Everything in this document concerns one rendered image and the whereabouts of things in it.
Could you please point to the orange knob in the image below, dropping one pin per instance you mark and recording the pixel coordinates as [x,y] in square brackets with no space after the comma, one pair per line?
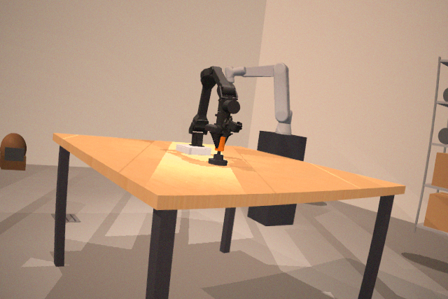
[221,144]

